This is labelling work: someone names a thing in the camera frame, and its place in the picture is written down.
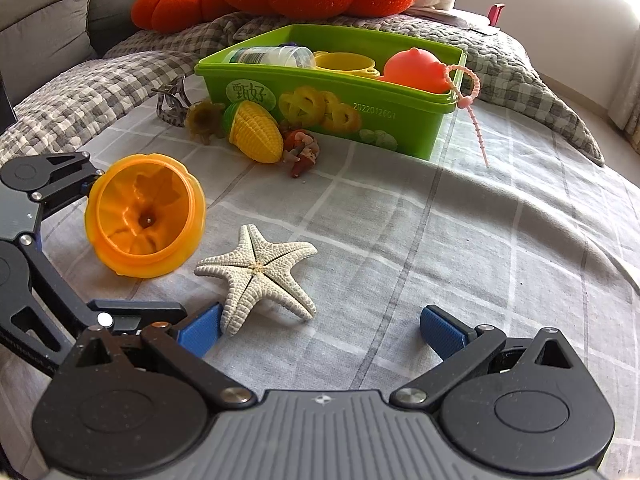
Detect grey sofa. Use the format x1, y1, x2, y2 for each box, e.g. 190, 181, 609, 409
0, 0, 168, 107

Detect light plaid bedsheet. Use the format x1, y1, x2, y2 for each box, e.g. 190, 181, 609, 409
0, 100, 640, 480

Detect pink rubber animal toy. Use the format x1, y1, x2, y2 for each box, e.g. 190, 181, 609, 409
382, 47, 452, 95

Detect white papers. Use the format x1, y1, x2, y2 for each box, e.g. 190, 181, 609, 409
405, 6, 496, 34

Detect green plastic box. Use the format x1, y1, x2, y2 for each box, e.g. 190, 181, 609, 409
194, 24, 469, 162

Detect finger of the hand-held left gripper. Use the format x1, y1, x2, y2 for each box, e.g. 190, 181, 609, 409
0, 152, 107, 233
20, 235, 187, 357

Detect yellow corn toy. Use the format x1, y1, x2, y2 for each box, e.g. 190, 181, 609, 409
223, 101, 284, 164

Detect white starfish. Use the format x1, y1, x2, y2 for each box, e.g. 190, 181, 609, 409
194, 224, 319, 337

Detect dark hair claw clip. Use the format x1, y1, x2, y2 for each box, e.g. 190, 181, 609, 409
151, 75, 194, 127

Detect orange pumpkin-shaped cup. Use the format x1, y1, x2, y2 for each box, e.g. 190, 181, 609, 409
84, 154, 207, 279

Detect clear plastic bottle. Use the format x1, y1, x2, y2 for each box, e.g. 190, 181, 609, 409
221, 45, 317, 69

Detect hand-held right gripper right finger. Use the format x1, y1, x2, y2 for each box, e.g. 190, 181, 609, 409
389, 305, 583, 411

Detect yellow plastic cup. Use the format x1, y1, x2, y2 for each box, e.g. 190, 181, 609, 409
314, 51, 377, 79

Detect pink beaded silicone strap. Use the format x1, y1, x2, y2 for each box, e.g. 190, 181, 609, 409
442, 64, 491, 168

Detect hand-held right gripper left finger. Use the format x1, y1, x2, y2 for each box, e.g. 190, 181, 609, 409
61, 302, 258, 410

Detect small brown figurine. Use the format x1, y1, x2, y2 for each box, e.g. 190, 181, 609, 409
282, 129, 321, 179

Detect grey checked quilt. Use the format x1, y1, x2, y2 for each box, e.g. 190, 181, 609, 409
0, 9, 606, 167

